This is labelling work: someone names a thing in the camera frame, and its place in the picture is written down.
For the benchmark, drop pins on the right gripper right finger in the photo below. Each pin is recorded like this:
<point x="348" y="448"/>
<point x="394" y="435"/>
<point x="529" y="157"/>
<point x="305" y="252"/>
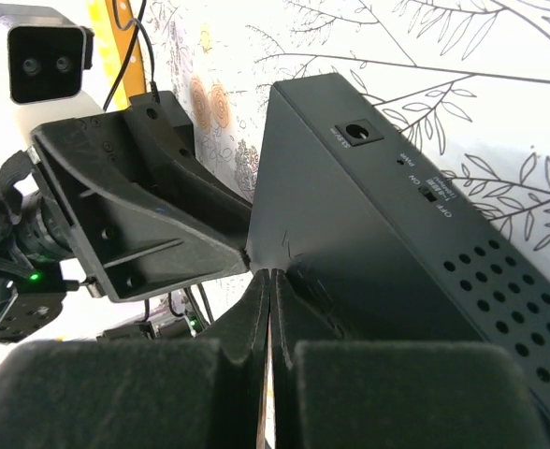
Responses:
<point x="334" y="393"/>

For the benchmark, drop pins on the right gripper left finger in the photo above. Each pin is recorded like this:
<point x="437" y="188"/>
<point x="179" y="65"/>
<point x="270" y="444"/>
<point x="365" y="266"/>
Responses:
<point x="204" y="392"/>

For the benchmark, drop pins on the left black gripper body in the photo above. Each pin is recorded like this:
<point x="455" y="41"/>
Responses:
<point x="35" y="238"/>

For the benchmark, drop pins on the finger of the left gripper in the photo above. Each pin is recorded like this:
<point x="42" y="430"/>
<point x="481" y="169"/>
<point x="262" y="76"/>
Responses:
<point x="184" y="182"/>
<point x="134" y="243"/>

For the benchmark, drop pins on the black network switch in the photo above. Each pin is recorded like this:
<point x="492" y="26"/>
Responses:
<point x="384" y="242"/>

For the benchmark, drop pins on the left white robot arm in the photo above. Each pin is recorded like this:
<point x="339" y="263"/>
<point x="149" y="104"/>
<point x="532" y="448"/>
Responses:
<point x="36" y="121"/>

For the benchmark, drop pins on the black power adapter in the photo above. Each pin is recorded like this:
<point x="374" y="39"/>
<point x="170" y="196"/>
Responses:
<point x="167" y="112"/>

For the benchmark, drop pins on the yellow dotted plate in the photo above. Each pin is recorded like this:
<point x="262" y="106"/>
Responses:
<point x="110" y="45"/>

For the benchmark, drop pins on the floral table mat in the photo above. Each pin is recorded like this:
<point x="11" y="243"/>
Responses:
<point x="467" y="83"/>

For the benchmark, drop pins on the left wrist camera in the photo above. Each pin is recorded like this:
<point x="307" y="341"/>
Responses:
<point x="43" y="54"/>

